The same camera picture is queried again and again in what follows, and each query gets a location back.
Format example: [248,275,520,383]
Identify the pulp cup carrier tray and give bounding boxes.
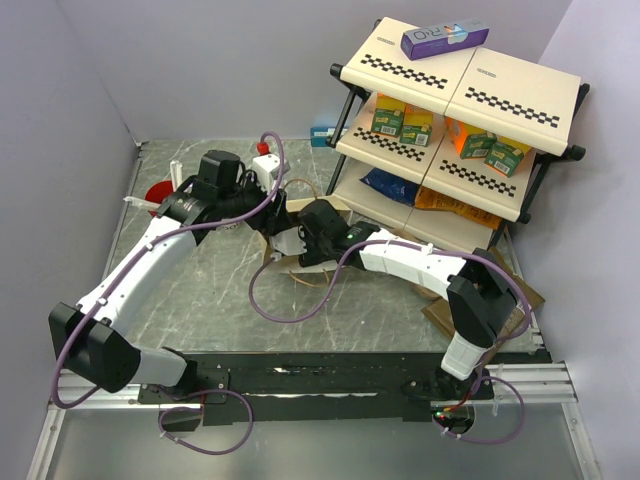
[391,228,440,301]

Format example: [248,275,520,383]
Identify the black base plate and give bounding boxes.
[138,352,494,426]

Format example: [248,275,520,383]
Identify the stack of paper cups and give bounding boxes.
[217,221,244,233]

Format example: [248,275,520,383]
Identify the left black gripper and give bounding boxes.
[219,169,293,237]

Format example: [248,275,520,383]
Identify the orange snack bag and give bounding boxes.
[414,186,502,230]

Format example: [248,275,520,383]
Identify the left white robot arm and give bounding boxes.
[48,150,295,402]

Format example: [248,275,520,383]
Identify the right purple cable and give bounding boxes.
[248,242,534,446]

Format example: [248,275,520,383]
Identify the blue small box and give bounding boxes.
[310,127,337,148]

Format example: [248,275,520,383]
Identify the green yellow carton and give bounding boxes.
[371,93,406,138]
[399,105,433,147]

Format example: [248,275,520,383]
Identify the kraft paper bag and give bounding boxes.
[260,178,353,288]

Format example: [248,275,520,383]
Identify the orange box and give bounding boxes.
[445,117,489,154]

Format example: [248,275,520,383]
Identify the beige checkered shelf rack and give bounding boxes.
[328,18,589,251]

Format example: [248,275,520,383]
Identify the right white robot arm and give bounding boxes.
[298,200,525,399]

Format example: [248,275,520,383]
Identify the purple box on shelf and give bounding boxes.
[400,18,490,61]

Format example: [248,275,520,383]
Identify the blue snack bag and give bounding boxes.
[360,168,419,206]

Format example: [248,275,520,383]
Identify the aluminium rail frame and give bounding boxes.
[25,363,161,480]

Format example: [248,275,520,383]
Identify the brown coffee bean pouch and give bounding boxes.
[422,246,545,353]

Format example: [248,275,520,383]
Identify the red cup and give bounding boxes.
[144,180,174,204]

